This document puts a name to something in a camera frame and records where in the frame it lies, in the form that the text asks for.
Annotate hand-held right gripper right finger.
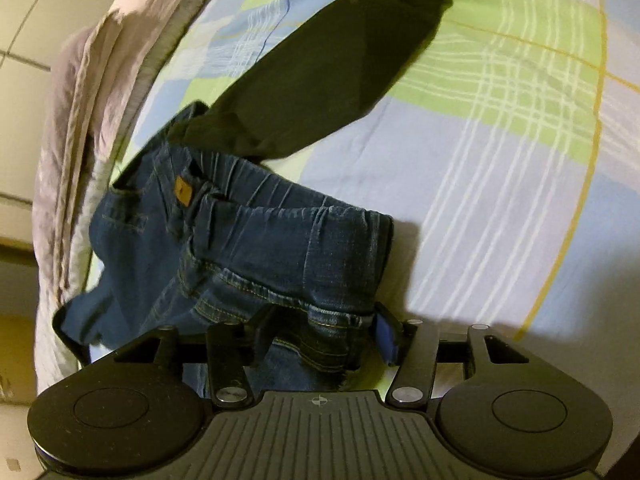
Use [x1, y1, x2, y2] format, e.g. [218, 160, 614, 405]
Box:
[371, 302, 530, 407]

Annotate pinkish grey blanket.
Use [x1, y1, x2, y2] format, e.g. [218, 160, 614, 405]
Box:
[31, 0, 240, 397]

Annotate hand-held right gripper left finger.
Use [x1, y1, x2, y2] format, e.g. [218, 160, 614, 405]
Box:
[114, 305, 280, 407]

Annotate plaid bed sheet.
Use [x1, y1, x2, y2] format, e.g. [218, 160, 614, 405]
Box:
[80, 0, 610, 367]

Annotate dark green garment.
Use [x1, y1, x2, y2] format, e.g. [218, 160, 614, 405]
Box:
[168, 0, 463, 159]

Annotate blue denim jeans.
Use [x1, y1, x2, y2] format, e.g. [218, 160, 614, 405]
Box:
[54, 101, 396, 393]

